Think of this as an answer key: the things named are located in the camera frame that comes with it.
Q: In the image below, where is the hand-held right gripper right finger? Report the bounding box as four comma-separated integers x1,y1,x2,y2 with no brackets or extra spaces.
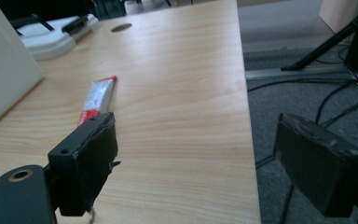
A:
273,112,358,218

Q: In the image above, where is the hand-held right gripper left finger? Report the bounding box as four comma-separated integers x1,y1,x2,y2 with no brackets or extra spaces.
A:
47,111,121,217

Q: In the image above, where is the red and silver tube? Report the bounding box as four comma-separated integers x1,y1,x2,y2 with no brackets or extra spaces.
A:
77,75,118,127

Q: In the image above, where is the white box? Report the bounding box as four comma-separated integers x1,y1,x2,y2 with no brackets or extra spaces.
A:
0,0,45,134

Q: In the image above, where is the white plastic tray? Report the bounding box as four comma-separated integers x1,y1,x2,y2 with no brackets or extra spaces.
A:
13,13,102,62

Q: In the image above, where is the black stand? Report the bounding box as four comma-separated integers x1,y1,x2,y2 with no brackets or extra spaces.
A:
281,0,358,72

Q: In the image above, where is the wooden cabinet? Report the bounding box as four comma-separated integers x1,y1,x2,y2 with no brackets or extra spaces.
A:
318,0,358,34

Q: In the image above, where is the black cable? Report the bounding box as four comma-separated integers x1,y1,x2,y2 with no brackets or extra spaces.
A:
247,73,358,124

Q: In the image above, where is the metal floor rail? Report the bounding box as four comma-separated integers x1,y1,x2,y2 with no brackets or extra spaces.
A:
245,63,358,81

